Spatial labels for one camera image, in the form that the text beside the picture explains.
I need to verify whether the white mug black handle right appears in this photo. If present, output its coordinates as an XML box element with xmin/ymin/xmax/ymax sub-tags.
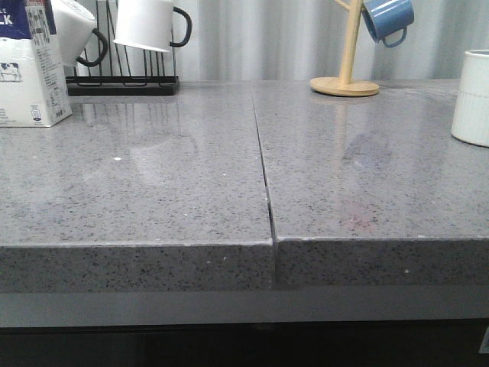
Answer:
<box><xmin>113</xmin><ymin>0</ymin><xmax>193</xmax><ymax>53</ymax></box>

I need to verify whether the wooden mug tree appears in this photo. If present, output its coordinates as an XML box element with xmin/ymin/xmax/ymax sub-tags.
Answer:
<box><xmin>309</xmin><ymin>0</ymin><xmax>379</xmax><ymax>97</ymax></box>

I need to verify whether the blue enamel mug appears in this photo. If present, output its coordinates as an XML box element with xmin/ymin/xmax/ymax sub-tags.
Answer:
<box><xmin>362</xmin><ymin>0</ymin><xmax>414</xmax><ymax>48</ymax></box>

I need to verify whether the white mug black handle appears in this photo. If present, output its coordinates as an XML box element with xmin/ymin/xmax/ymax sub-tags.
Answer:
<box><xmin>51</xmin><ymin>0</ymin><xmax>108</xmax><ymax>67</ymax></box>
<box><xmin>113</xmin><ymin>0</ymin><xmax>193</xmax><ymax>53</ymax></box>

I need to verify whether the black wire mug rack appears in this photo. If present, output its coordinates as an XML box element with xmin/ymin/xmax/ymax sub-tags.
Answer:
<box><xmin>64</xmin><ymin>1</ymin><xmax>180</xmax><ymax>96</ymax></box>

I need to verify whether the white and blue milk carton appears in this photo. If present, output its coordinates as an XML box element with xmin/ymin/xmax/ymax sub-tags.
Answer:
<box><xmin>1</xmin><ymin>0</ymin><xmax>72</xmax><ymax>128</ymax></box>

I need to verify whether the white mug black handle left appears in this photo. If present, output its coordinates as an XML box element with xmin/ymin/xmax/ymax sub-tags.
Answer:
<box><xmin>51</xmin><ymin>0</ymin><xmax>108</xmax><ymax>67</ymax></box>

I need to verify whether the white HOME mug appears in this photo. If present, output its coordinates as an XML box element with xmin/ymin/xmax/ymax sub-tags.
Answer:
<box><xmin>451</xmin><ymin>50</ymin><xmax>488</xmax><ymax>148</ymax></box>

